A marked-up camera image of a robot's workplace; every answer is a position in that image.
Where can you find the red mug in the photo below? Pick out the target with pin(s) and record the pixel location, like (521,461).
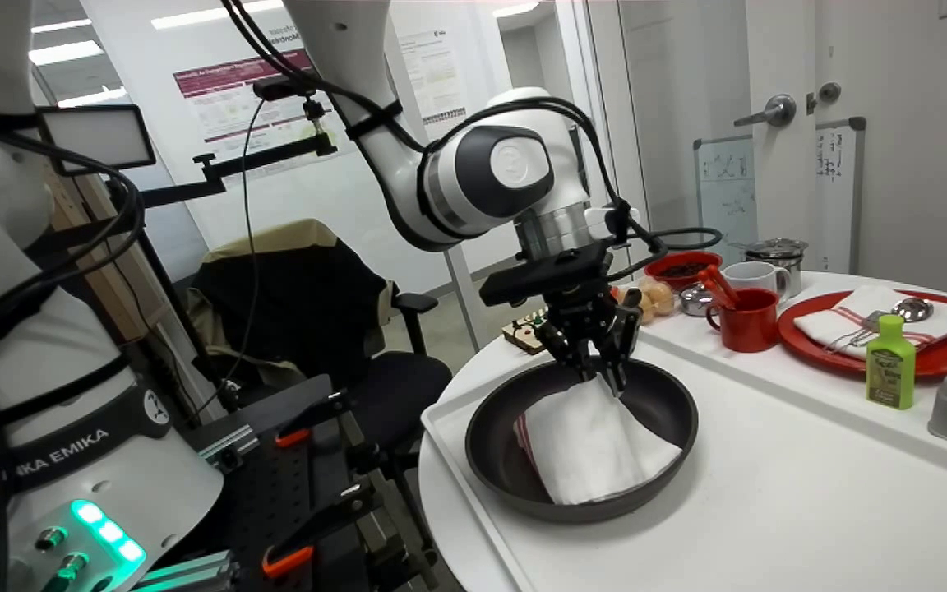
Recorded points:
(746,324)

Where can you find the metal canister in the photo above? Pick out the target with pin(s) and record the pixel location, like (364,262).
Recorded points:
(784,256)

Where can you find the white towel with red stripes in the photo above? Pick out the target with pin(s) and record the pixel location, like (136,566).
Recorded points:
(587,444)

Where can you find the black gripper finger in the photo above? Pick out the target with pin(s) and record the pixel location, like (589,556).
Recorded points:
(563,351)
(620,339)

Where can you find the small whiteboard by door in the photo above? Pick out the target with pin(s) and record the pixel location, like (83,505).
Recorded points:
(727,192)

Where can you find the black frying pan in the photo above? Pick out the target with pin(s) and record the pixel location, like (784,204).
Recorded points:
(503,469)

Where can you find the red bowl of beans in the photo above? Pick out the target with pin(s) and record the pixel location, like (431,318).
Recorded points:
(683,268)

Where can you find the red plate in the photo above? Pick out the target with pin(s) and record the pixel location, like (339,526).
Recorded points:
(933,363)

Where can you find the right orange clamp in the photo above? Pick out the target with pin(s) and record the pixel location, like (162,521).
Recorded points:
(300,548)

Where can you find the black office chair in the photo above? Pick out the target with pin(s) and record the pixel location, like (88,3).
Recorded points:
(300,296)

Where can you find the round white table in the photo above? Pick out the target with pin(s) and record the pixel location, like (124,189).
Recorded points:
(461,529)

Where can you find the white mug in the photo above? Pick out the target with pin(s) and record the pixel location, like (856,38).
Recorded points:
(756,277)

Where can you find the green bottle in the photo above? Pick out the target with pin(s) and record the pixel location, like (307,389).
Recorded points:
(889,366)

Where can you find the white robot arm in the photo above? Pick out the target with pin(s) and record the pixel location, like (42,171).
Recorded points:
(511,163)

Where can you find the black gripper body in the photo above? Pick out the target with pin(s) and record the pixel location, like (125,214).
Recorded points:
(572,285)

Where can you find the plastic container of buns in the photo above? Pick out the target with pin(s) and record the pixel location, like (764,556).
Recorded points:
(653,296)

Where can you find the napkin on red plate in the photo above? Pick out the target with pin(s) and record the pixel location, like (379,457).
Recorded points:
(880,318)

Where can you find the door handle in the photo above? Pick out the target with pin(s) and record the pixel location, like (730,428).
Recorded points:
(778,114)

